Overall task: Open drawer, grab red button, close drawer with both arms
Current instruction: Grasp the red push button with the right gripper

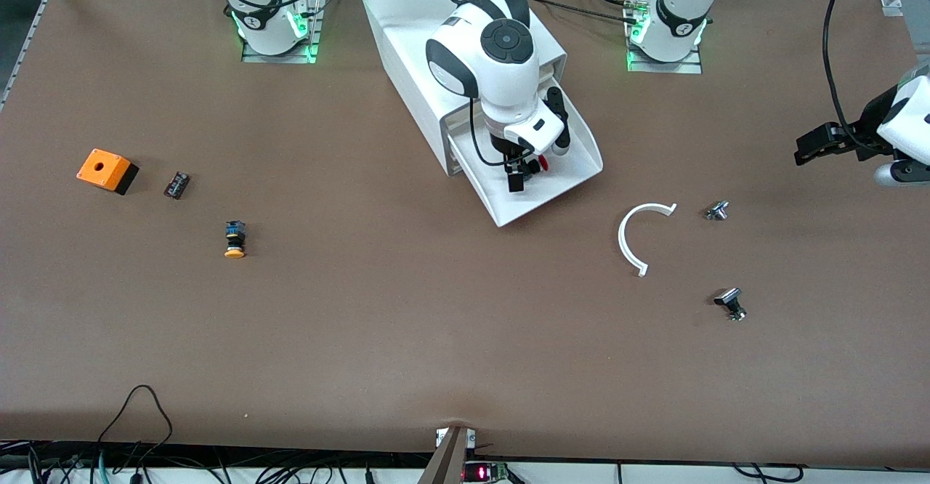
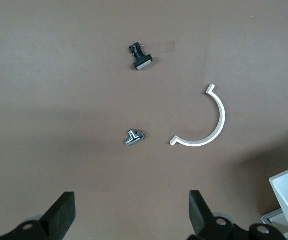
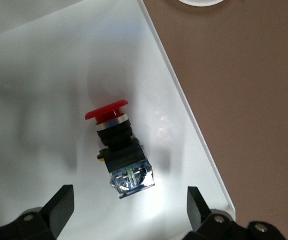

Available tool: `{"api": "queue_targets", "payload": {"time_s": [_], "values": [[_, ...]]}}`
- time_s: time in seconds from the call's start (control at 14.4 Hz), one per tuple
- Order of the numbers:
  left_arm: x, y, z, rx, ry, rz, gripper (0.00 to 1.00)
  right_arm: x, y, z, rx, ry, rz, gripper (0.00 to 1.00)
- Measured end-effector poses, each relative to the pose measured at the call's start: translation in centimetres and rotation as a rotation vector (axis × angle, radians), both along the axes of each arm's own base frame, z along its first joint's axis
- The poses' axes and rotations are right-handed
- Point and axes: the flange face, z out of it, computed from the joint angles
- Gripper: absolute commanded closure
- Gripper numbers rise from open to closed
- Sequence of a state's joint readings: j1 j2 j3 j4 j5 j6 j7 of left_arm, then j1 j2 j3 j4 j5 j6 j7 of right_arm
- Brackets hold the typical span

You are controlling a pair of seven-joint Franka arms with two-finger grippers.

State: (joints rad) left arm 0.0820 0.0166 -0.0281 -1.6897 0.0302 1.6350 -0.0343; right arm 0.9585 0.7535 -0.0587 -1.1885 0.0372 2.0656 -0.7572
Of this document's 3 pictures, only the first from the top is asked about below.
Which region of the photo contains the yellow push button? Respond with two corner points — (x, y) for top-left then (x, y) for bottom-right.
(223, 220), (248, 259)

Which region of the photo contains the white curved plastic arc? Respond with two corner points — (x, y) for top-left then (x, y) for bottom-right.
(618, 202), (678, 278)

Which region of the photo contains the device with red LED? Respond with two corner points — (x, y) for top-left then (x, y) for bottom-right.
(464, 461), (509, 483)

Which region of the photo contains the orange box with black base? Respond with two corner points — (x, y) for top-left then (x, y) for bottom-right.
(76, 148), (140, 195)

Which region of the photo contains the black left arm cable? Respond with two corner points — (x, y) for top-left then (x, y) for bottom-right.
(822, 0), (862, 140)

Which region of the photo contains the black cable behind cabinet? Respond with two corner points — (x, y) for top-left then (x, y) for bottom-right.
(523, 0), (644, 25)

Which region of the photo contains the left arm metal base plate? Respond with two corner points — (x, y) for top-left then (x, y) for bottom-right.
(626, 0), (704, 74)

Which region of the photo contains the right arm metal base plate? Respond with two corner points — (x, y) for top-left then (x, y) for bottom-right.
(242, 0), (325, 65)

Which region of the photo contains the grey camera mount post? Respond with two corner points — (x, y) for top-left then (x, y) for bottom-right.
(418, 426), (477, 484)

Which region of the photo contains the black cable on white strip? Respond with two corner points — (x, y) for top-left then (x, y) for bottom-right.
(734, 464), (804, 483)

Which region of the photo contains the black looped cable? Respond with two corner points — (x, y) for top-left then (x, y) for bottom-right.
(98, 384), (174, 463)

